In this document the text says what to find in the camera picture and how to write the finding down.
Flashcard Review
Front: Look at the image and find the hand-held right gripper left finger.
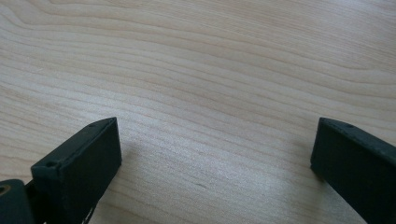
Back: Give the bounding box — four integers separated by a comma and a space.
30, 117, 122, 224

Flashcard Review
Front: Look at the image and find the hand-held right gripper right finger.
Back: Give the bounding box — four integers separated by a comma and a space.
309, 117, 396, 224

